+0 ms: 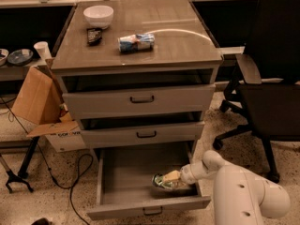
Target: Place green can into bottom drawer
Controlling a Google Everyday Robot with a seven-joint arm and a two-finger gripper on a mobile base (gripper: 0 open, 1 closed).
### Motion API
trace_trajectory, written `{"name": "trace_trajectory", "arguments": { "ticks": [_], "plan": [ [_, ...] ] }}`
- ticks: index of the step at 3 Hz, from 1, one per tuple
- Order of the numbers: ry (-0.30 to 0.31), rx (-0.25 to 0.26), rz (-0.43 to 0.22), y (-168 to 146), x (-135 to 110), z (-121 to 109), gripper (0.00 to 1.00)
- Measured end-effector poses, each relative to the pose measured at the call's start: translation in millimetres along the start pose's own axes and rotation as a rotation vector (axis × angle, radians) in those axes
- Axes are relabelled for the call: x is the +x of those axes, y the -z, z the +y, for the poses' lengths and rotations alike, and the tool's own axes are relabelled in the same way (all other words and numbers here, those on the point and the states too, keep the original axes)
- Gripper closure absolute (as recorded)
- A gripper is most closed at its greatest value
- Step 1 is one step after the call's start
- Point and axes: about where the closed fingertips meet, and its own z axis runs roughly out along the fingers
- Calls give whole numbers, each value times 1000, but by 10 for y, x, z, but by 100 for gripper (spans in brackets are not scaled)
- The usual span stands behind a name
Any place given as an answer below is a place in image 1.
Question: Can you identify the grey drawer cabinet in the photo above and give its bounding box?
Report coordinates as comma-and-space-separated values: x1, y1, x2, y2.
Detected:
52, 0, 223, 154

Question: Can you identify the black office chair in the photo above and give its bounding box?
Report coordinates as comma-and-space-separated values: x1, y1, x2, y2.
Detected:
213, 0, 300, 183

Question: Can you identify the white paper cup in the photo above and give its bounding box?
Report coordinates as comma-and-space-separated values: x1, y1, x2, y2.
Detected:
34, 41, 52, 60

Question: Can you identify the grey drawer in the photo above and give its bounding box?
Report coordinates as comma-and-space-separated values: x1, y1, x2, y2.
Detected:
87, 142, 210, 220
82, 122, 204, 148
63, 84, 215, 120

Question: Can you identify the small bowl at left edge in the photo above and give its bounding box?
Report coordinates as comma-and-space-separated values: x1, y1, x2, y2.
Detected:
0, 49, 8, 67

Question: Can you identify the top grey drawer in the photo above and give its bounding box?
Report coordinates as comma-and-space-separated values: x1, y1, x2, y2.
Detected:
63, 84, 215, 120

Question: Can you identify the black stand leg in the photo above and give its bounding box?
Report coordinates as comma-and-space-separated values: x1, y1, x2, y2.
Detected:
18, 137, 39, 179

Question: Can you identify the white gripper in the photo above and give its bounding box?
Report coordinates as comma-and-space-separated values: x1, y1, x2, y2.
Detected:
162, 162, 203, 190

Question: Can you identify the middle grey drawer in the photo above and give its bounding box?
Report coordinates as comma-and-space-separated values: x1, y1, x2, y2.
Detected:
82, 122, 204, 148

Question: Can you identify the white bowl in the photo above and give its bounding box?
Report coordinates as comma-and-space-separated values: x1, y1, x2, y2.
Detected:
83, 5, 113, 29

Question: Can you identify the dark snack packet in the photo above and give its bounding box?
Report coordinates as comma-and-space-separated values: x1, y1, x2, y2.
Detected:
87, 28, 102, 46

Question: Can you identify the black clamp tool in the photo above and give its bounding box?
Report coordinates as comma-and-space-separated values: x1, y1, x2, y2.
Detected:
0, 154, 34, 193

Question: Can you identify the dark blue plate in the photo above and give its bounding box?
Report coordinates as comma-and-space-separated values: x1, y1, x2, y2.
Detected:
7, 49, 34, 67

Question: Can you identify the brown cardboard box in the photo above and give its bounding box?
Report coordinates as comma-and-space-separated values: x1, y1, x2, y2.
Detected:
12, 66, 86, 152

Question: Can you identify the bottom grey drawer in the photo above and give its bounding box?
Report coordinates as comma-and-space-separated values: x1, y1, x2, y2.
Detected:
87, 142, 210, 220

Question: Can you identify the blue white soda can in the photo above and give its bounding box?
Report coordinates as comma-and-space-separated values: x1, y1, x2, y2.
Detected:
118, 33, 155, 53

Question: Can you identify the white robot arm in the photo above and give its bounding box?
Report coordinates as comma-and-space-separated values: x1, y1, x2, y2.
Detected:
160, 150, 291, 225

